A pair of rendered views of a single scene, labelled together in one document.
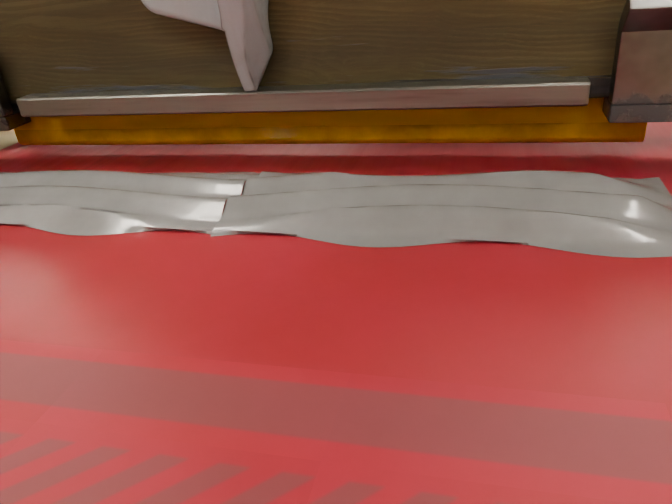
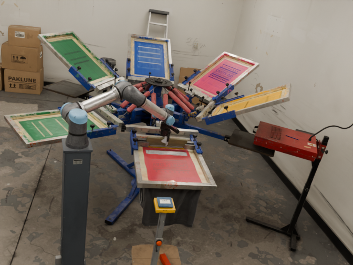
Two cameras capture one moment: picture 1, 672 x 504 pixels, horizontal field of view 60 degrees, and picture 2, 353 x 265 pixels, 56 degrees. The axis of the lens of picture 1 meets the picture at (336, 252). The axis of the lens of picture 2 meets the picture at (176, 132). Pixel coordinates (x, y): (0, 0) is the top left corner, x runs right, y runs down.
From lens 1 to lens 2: 2.62 m
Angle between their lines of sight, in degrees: 28
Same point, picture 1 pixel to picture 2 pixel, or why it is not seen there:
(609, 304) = (184, 158)
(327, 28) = (170, 143)
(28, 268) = (160, 156)
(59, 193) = (156, 152)
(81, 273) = (163, 156)
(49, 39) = (152, 141)
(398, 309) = (177, 158)
